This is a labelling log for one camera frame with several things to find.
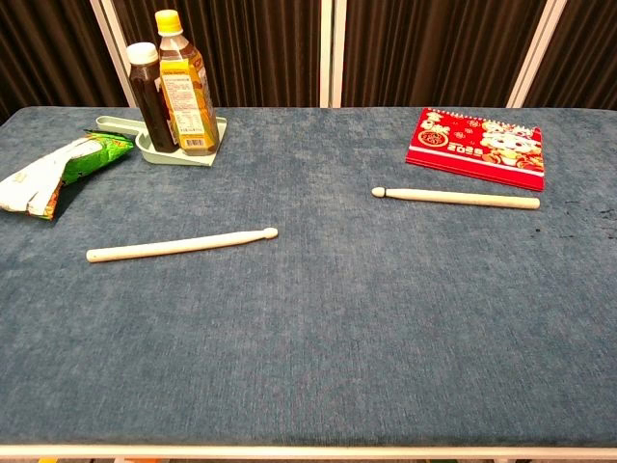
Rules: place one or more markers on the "pale wooden drumstick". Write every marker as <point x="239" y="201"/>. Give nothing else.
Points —
<point x="458" y="198"/>
<point x="183" y="244"/>

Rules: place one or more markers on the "blue fabric tablecloth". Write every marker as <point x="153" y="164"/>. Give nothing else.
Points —
<point x="308" y="337"/>

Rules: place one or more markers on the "light green plastic dustpan tray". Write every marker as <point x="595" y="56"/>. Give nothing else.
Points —
<point x="164" y="158"/>

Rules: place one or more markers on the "red 2025 desk calendar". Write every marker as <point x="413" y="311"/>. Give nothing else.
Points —
<point x="463" y="154"/>

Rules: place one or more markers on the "tea bottle yellow cap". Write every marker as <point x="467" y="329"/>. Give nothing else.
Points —
<point x="185" y="96"/>

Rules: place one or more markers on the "dark brown pleated curtain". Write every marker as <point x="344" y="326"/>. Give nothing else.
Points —
<point x="588" y="48"/>
<point x="255" y="48"/>
<point x="424" y="48"/>
<point x="48" y="48"/>

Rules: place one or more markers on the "dark drink bottle white cap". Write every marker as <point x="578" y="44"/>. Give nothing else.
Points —
<point x="147" y="96"/>

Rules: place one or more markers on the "green white snack bag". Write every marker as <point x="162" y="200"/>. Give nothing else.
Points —
<point x="48" y="178"/>

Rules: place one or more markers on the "white partition frame post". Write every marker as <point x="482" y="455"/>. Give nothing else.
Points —
<point x="326" y="48"/>
<point x="536" y="48"/>
<point x="115" y="48"/>

